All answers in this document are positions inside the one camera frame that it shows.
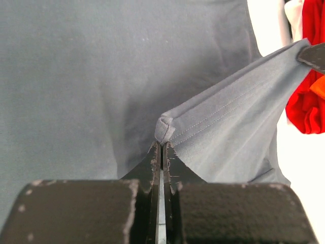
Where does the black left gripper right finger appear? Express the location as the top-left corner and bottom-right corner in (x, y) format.
(162, 143), (318, 243)

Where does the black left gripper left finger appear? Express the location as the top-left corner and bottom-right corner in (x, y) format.
(1, 142), (161, 243)

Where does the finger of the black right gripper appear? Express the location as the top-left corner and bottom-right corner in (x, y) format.
(297, 43), (325, 75)

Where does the grey blue t shirt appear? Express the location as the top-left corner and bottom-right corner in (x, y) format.
(1, 1), (309, 223)

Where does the orange folded t shirt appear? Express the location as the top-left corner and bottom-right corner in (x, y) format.
(310, 75), (325, 100)

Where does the white folded t shirt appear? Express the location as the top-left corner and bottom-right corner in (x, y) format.
(284, 0), (304, 42)

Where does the red folded t shirt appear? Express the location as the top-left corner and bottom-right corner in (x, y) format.
(285, 0), (324, 134)

